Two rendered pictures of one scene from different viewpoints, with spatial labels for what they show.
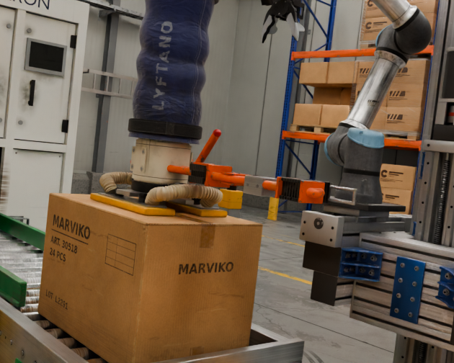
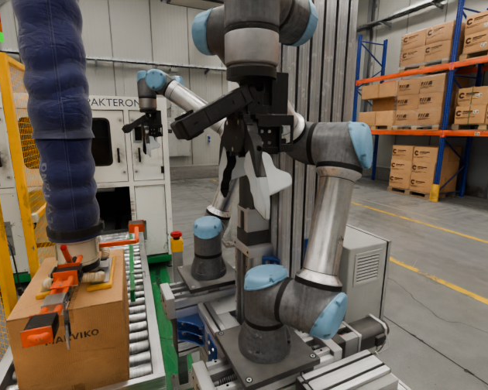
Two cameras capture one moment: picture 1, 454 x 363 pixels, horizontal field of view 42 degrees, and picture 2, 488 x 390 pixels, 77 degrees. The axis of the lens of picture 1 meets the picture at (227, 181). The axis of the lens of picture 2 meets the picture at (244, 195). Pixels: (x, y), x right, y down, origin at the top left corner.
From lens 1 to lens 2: 138 cm
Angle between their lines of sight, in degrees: 22
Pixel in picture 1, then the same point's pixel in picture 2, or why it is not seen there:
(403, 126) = (429, 121)
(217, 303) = (89, 356)
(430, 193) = (241, 279)
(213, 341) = (92, 378)
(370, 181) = (205, 264)
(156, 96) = (48, 213)
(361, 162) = (197, 249)
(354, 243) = (193, 311)
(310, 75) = (368, 94)
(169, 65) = (50, 193)
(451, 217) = not seen: hidden behind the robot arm
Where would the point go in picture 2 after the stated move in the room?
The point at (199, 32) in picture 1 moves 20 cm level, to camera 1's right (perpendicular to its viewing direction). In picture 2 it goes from (67, 165) to (106, 168)
